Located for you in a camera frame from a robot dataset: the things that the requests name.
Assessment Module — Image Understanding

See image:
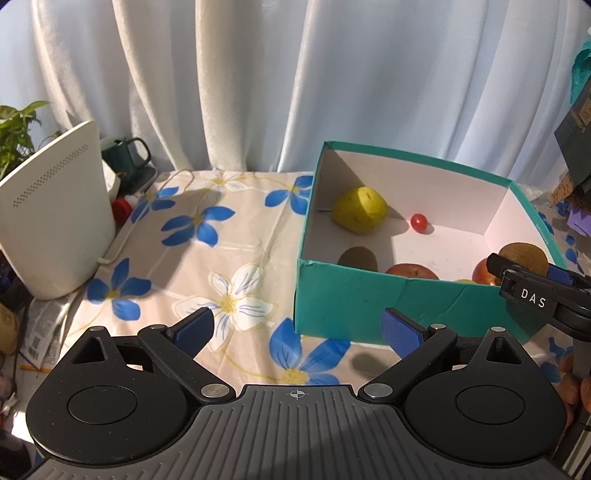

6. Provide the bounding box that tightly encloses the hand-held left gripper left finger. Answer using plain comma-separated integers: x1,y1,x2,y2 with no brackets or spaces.
69,306,237,404

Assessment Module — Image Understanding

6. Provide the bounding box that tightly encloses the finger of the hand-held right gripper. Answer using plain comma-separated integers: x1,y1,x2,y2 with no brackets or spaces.
547,265,591,292
487,253,561,320

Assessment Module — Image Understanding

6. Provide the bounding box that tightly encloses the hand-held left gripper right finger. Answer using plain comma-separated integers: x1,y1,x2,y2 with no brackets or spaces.
358,307,523,404

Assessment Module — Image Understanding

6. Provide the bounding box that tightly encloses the brown kiwi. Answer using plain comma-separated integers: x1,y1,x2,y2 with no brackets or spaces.
337,246,379,272
498,242,550,275

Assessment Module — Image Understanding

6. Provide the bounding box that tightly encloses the teal cardboard box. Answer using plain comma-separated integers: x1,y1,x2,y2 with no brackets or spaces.
292,141,571,347

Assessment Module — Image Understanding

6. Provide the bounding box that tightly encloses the person's right hand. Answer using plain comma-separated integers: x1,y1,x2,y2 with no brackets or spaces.
558,357,591,432

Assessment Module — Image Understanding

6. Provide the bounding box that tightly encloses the red apple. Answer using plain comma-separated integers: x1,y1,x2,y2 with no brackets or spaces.
471,257,504,287
385,263,440,281

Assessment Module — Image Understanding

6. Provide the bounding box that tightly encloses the floral tablecloth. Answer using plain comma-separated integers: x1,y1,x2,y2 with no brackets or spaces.
58,168,591,416

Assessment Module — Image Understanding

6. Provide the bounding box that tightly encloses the purple paper object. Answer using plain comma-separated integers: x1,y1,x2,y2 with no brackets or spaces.
568,208,591,236

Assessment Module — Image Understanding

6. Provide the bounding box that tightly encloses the brown cardboard piece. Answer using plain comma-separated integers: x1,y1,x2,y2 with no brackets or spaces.
550,171,583,206

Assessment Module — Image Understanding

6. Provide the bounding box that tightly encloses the yellow-green pear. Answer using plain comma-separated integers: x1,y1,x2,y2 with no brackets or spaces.
318,186,389,236

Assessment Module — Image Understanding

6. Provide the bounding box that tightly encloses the dark green box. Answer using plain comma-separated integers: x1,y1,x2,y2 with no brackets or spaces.
554,85,591,185

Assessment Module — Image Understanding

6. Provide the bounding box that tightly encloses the red bottle cap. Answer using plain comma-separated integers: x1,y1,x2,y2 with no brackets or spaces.
112,198,134,227

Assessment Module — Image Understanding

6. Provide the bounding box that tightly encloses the printed paper sheet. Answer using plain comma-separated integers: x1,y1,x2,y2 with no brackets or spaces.
18,293,84,372

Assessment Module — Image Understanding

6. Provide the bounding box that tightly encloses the white crumpled paper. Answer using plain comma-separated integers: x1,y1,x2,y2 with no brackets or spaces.
102,157,122,202

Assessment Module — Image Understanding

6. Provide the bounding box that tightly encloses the white air purifier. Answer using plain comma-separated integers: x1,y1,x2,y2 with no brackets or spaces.
0,120,116,301

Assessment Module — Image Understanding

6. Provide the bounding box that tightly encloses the brown round object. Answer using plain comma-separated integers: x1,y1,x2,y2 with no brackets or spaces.
0,307,21,354

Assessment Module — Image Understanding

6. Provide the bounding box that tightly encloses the dark green mug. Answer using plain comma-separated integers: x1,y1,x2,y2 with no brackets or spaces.
100,137,151,178

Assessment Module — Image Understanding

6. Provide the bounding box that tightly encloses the teal plastic bag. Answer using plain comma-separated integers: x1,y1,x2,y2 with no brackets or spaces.
570,46,591,104

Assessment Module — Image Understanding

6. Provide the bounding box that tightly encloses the green potted plant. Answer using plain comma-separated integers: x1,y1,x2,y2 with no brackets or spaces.
0,102,63,181

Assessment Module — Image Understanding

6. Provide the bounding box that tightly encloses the white cable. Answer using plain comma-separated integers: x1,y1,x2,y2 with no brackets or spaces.
97,170,197,266

